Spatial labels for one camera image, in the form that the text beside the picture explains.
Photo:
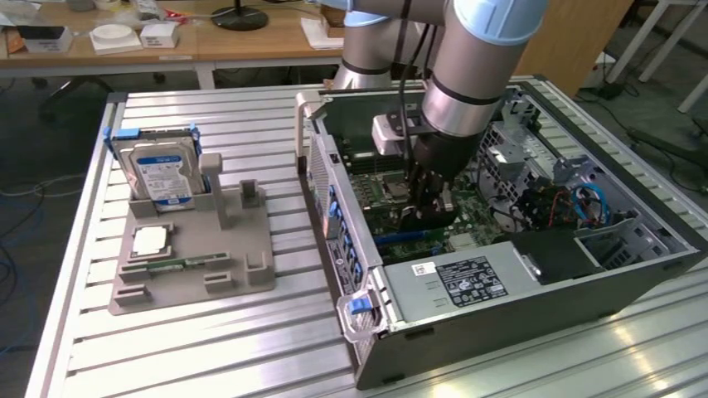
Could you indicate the CPU socket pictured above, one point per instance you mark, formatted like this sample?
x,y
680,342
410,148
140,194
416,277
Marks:
x,y
394,186

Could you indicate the brown cardboard box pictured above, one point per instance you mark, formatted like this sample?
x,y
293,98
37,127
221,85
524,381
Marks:
x,y
332,17

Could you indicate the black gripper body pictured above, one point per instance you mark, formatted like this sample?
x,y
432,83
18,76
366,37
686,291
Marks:
x,y
445,157

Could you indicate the grey power supply with label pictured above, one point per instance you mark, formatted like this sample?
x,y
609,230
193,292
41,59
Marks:
x,y
409,298

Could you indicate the bare green RAM stick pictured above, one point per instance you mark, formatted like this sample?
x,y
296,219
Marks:
x,y
182,263

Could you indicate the grey cup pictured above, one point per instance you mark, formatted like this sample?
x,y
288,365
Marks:
x,y
81,5

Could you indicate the white box with label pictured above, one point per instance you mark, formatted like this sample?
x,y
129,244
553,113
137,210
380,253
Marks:
x,y
160,37

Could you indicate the blue slot retainer clip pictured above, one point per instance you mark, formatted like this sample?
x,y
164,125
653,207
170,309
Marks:
x,y
344,230
358,273
332,203
350,253

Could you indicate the white paper stack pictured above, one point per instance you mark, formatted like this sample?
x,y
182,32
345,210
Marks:
x,y
320,39

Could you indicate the blue case latch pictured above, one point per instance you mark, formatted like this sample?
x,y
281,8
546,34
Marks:
x,y
356,307

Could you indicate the hard disk with blue rails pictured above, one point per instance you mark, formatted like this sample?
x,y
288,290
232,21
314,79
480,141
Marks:
x,y
160,174

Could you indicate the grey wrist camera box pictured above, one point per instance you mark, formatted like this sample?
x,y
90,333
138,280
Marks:
x,y
389,137

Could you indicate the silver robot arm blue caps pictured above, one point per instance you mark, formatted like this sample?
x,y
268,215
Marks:
x,y
469,62

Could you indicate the black stand foot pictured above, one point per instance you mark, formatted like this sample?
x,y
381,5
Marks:
x,y
664,141

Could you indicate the metal disk bay cage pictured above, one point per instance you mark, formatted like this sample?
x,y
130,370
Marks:
x,y
625,244
514,157

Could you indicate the black round lamp base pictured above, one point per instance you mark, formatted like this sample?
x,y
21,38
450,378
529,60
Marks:
x,y
240,20

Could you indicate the silver CPU chip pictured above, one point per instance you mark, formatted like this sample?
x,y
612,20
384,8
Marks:
x,y
150,240

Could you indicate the wooden cabinet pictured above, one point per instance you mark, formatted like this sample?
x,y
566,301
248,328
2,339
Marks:
x,y
564,41

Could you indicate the small black case switch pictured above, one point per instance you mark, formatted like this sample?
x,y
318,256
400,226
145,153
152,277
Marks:
x,y
333,158

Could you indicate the black power adapter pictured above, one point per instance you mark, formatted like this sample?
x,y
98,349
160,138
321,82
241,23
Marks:
x,y
612,91

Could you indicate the green motherboard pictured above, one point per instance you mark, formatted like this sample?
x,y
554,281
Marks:
x,y
476,215

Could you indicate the black plastic shroud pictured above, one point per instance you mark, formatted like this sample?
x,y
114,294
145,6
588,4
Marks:
x,y
553,257

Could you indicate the white table frame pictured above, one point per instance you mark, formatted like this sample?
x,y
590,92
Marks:
x,y
652,58

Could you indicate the grey parts rack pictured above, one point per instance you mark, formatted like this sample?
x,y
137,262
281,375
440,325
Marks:
x,y
237,265

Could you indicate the white round part square base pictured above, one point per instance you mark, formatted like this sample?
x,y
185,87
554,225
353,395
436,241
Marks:
x,y
113,39

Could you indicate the open black PC case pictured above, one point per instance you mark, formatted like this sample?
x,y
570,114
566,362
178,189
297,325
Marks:
x,y
497,331

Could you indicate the wooden desk white frame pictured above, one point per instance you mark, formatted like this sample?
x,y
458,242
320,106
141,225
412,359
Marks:
x,y
232,45

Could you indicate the black GPU card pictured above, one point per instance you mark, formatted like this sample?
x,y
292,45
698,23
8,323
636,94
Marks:
x,y
425,224

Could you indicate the white box black top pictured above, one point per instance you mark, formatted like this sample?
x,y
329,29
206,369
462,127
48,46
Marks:
x,y
46,43

